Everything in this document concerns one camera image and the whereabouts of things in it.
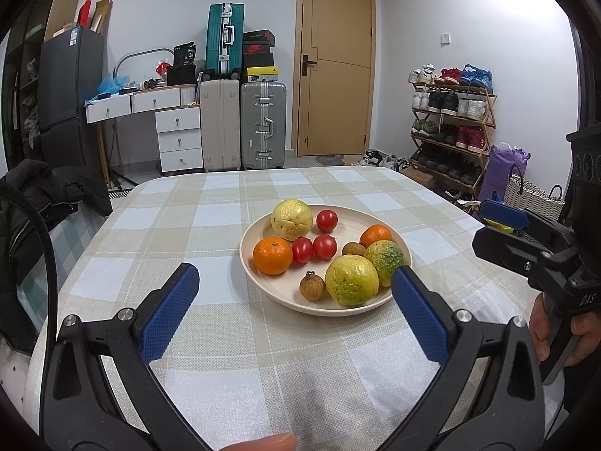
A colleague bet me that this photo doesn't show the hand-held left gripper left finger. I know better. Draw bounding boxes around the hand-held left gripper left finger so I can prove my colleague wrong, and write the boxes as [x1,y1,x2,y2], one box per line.
[39,263,221,451]

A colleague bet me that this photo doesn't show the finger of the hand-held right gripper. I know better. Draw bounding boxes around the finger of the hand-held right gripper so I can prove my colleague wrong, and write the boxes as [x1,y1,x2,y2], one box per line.
[479,200,564,238]
[472,227,545,287]

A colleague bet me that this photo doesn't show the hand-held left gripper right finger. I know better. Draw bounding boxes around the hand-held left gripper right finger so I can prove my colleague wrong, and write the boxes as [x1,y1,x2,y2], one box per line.
[382,265,545,451]

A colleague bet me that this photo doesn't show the mottled green-yellow round fruit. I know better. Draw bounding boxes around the mottled green-yellow round fruit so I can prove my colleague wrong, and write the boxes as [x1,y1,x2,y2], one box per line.
[364,240,405,287]

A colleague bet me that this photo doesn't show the yellow-green round fruit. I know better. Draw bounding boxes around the yellow-green round fruit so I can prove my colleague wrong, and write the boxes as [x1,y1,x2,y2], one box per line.
[325,254,379,306]

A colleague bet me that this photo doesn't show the orange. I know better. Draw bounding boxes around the orange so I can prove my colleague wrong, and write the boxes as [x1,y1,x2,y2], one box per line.
[359,224,393,248]
[253,237,294,276]

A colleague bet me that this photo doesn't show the cream plate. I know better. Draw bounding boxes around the cream plate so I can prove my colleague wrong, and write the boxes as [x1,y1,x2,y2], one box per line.
[239,205,413,315]

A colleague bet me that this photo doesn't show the pale yellow round fruit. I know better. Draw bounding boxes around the pale yellow round fruit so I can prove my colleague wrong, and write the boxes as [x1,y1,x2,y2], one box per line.
[271,198,313,241]

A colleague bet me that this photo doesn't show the person's right hand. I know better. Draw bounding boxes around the person's right hand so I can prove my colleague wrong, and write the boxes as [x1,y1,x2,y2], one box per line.
[528,294,601,367]

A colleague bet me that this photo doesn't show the person's left hand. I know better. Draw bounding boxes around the person's left hand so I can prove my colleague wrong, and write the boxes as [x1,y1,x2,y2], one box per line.
[220,434,297,451]

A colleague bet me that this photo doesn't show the woven basket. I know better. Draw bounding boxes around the woven basket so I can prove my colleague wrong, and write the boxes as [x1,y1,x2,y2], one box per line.
[504,164,565,221]

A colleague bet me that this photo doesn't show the purple bag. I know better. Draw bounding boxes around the purple bag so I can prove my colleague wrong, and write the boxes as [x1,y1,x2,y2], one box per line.
[479,143,531,203]

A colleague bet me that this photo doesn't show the checked tablecloth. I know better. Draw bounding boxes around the checked tablecloth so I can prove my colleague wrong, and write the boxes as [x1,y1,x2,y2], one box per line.
[23,166,564,451]

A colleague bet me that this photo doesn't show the wooden shoe rack with shoes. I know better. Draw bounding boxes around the wooden shoe rack with shoes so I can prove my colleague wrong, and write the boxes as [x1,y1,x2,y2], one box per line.
[408,64,494,184]

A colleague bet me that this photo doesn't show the scattered sneakers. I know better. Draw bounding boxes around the scattered sneakers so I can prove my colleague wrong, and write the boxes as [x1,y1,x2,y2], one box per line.
[359,149,414,172]

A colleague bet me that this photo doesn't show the black jacket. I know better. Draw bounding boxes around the black jacket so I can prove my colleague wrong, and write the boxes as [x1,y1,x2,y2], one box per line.
[0,159,113,353]

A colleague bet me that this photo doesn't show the white drawer cabinet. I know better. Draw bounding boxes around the white drawer cabinet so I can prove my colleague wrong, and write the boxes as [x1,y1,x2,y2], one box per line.
[155,106,205,173]

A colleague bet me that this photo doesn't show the grey doormat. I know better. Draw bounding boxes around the grey doormat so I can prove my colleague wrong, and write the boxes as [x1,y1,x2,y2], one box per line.
[314,153,362,166]

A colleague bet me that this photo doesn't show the beige suitcase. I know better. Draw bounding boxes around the beige suitcase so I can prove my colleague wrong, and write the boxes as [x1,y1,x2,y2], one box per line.
[200,79,242,172]

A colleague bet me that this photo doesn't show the wooden door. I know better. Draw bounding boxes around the wooden door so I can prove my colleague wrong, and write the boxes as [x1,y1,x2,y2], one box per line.
[291,0,376,157]

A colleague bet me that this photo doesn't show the silver suitcase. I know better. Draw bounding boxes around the silver suitcase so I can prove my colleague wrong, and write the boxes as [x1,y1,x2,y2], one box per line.
[240,81,287,171]

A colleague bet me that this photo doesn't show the white desk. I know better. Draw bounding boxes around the white desk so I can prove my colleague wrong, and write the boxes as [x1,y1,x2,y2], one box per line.
[85,85,198,189]

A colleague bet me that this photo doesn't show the blue plastic bag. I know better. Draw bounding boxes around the blue plastic bag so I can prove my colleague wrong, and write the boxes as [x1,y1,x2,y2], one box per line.
[97,74,130,97]

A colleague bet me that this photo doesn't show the black bag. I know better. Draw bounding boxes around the black bag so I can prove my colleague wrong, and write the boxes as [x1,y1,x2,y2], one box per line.
[166,65,197,86]

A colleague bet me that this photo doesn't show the yellow and black shoebox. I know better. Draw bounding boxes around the yellow and black shoebox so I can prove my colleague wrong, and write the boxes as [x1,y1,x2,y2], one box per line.
[246,67,280,83]

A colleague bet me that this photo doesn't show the black printed pouch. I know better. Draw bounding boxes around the black printed pouch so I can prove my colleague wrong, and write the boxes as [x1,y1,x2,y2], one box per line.
[173,42,196,67]

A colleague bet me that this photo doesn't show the grey curved metal tube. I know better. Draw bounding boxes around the grey curved metal tube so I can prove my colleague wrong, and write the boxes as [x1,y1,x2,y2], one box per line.
[115,48,175,83]

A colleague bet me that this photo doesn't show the dark shelving cabinet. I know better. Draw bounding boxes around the dark shelving cabinet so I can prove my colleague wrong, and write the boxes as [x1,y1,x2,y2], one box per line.
[0,0,85,165]

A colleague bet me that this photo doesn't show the teal suitcase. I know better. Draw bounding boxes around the teal suitcase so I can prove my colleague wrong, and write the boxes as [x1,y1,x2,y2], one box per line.
[205,3,245,76]

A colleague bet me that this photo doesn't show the tall cardboard box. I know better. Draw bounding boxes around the tall cardboard box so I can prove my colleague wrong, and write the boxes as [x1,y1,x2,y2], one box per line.
[91,0,113,35]

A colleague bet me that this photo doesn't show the thick black cable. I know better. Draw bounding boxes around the thick black cable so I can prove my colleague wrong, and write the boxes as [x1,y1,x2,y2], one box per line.
[0,183,61,334]

